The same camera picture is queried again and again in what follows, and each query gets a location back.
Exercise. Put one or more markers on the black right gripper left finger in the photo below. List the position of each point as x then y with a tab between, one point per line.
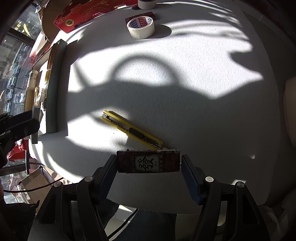
73	209

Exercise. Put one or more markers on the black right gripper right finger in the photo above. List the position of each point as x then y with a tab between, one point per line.
243	218

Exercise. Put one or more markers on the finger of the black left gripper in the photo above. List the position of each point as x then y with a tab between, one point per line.
21	125

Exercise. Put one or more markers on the white plastic pill bottle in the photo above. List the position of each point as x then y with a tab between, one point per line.
32	80

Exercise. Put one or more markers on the red patterned small box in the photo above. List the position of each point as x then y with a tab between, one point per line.
148	161

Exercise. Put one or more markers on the yellow utility knife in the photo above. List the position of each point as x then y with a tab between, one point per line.
122	124

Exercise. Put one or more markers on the small white rectangular box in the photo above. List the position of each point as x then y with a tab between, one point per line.
37	115

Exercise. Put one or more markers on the large brown tape roll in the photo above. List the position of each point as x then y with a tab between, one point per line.
52	50

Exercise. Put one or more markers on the white open tray box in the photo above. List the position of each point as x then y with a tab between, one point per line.
45	93

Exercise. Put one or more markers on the red cardboard fruit box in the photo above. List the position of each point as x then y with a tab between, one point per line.
69	15

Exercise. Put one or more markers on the white tape roll blue label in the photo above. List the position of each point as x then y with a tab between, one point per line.
141	28

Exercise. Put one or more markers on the dark red flat card box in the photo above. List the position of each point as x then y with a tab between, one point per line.
149	14

